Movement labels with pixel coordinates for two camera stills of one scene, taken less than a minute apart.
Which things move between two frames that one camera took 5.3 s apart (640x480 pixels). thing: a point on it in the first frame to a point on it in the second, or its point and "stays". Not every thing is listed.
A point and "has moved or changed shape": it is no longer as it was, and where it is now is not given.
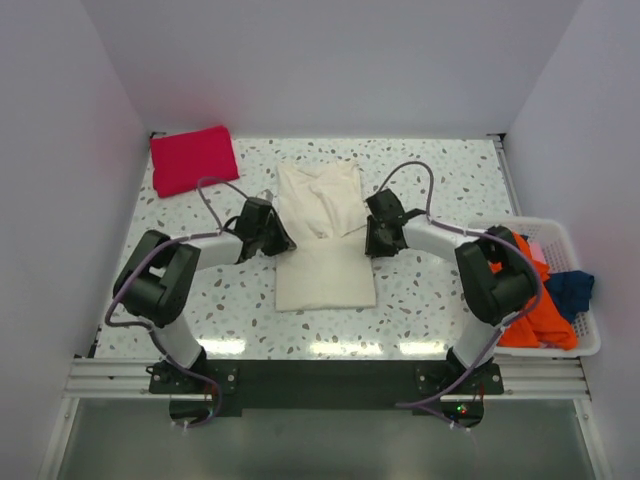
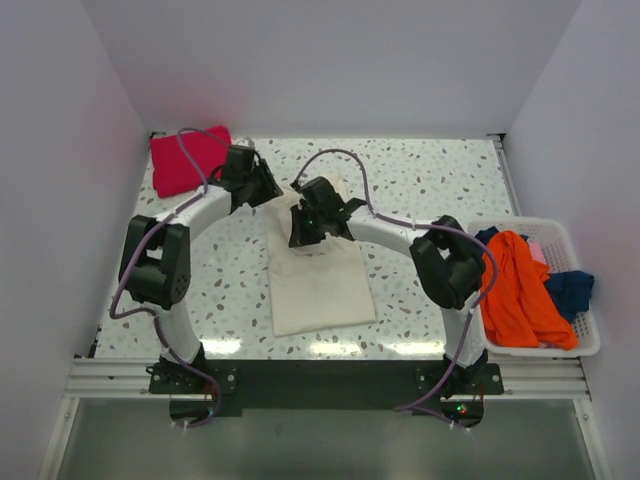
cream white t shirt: [323, 206] has moved or changed shape
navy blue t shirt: [572, 291] stays
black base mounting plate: [198, 390] stays
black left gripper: [283, 243] to [270, 189]
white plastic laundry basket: [552, 241] stays
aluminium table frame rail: [106, 377] stays
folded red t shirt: [192, 160] stays
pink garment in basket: [537, 252] stays
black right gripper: [372, 248] to [299, 236]
